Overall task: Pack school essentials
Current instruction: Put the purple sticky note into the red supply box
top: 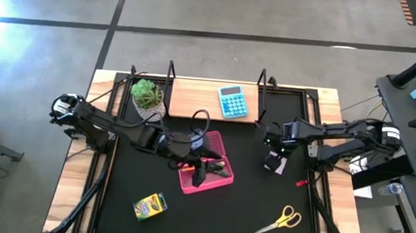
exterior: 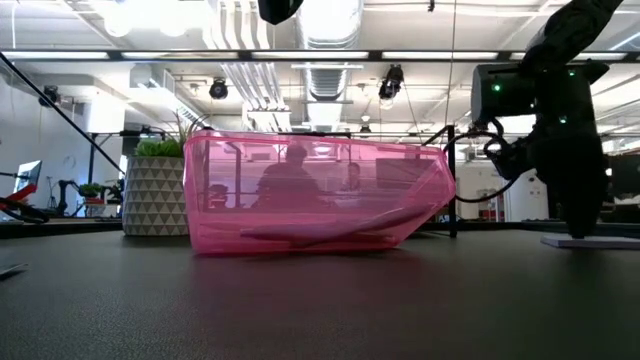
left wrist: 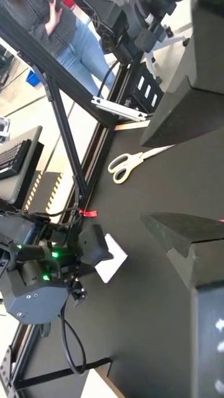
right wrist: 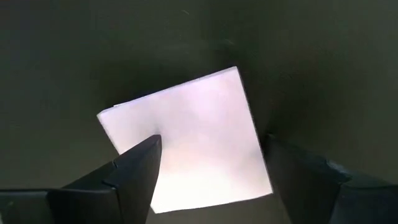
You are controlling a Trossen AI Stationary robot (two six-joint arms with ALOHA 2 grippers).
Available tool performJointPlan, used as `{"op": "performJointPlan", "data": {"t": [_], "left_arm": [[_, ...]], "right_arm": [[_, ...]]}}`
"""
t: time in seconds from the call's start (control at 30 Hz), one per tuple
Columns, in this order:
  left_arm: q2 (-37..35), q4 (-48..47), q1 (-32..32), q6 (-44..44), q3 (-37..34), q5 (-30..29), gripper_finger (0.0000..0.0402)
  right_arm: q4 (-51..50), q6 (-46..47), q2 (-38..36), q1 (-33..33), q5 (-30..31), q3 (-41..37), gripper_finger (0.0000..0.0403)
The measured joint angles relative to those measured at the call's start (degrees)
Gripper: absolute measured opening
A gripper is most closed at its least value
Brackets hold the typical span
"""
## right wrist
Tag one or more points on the pale pink sticky note pad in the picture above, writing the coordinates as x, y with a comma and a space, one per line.
202, 130

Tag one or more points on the black table mat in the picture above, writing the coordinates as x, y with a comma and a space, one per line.
62, 62

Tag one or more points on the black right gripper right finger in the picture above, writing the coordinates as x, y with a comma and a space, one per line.
311, 193

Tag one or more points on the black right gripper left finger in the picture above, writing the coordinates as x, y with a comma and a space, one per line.
124, 193

